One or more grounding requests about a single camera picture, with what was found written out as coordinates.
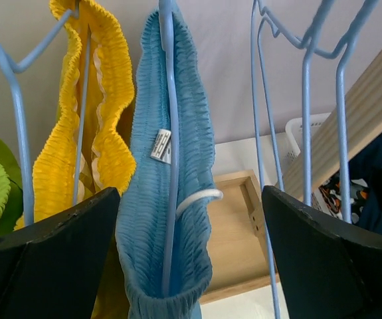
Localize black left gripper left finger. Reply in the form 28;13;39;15
0;187;120;318

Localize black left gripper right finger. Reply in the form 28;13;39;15
262;186;382;318

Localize orange camouflage patterned shorts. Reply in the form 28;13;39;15
318;172;382;224

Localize light blue shorts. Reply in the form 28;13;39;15
116;8;215;318

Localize blue hanger of camouflage shorts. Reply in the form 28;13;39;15
310;0;382;224

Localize blue hanger of navy shorts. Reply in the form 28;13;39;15
249;0;337;319

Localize blue hanger of light shorts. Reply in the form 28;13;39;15
159;0;179;298

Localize yellow shorts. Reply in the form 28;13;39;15
13;0;138;319

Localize blue hanger of yellow shorts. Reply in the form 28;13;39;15
72;26;91;205

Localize blue hanger of green shorts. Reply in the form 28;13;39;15
0;1;80;226

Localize white plastic basket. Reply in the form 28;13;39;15
285;112;333;216

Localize wooden clothes rack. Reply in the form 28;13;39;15
200;50;382;304

